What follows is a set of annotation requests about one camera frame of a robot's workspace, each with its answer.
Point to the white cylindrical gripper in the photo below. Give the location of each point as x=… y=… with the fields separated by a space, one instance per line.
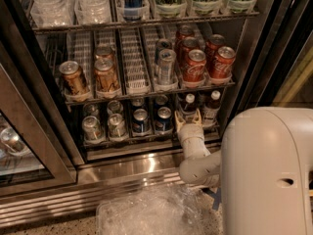
x=190 y=130

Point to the brown bottle white cap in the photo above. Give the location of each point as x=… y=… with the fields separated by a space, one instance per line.
x=187 y=106
x=210 y=108

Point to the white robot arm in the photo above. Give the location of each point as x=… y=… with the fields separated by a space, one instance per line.
x=265 y=166

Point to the empty white shelf tray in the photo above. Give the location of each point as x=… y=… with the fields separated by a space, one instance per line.
x=136 y=75

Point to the stainless steel fridge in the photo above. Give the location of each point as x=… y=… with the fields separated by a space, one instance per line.
x=268 y=39

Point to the glass fridge door left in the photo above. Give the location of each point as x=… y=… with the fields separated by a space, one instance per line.
x=46 y=162

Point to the clear plastic bottle right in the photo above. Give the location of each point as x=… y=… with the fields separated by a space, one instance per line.
x=93 y=11

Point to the clear plastic bottle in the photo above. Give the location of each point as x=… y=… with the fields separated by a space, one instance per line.
x=47 y=13
x=93 y=11

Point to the clear plastic bottle left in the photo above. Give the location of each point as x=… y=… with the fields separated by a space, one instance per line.
x=47 y=13

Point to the blue Pepsi can front right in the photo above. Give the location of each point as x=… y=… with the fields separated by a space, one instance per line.
x=163 y=119

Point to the blue pepsi can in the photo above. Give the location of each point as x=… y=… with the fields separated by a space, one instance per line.
x=140 y=122
x=163 y=119
x=160 y=101
x=138 y=103

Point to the blue Pepsi can back right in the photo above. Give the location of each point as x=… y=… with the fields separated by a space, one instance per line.
x=160 y=101

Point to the blue Pepsi can front left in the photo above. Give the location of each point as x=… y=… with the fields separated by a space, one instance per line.
x=140 y=122

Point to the red Coca-Cola can front left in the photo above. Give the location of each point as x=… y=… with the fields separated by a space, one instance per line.
x=194 y=65

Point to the red coca-cola can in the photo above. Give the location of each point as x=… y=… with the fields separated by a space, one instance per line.
x=212 y=44
x=194 y=65
x=221 y=65
x=182 y=32
x=186 y=45

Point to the blue Pepsi can back left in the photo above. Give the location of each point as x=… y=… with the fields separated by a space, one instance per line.
x=138 y=103

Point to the red Coca-Cola can front right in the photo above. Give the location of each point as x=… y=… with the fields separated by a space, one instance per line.
x=221 y=65

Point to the silver green can front right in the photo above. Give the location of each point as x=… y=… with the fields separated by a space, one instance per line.
x=117 y=125

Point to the silver green can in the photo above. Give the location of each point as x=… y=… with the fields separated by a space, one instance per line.
x=117 y=125
x=92 y=128
x=91 y=110
x=114 y=107

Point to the silver green can back right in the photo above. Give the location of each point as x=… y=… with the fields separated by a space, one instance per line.
x=114 y=107

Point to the red Coca-Cola can middle left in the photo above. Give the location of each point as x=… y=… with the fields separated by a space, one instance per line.
x=186 y=45

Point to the blue tape cross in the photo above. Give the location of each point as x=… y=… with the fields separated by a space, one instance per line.
x=215 y=194

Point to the silver blue can back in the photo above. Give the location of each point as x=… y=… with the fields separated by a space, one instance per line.
x=161 y=44

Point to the red Coca-Cola can back right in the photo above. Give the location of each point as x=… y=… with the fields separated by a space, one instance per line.
x=212 y=44

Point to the red Coca-Cola can back left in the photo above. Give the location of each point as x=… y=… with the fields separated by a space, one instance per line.
x=182 y=32

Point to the gold brown can front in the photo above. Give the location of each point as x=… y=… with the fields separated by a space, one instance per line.
x=106 y=75

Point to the gold brown can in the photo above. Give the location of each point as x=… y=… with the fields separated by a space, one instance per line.
x=104 y=52
x=106 y=75
x=74 y=78

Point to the clear plastic bin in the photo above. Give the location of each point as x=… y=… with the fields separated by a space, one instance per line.
x=164 y=210

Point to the silver green can front left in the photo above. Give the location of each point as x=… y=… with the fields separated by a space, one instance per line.
x=92 y=128

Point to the silver green can back left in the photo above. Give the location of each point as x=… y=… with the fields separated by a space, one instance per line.
x=91 y=110

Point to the gold brown can back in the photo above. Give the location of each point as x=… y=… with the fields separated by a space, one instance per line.
x=104 y=52

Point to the gold brown can far left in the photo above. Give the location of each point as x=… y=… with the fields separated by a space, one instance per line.
x=74 y=78

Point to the silver can behind glass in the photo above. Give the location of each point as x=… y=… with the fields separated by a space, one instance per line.
x=10 y=138

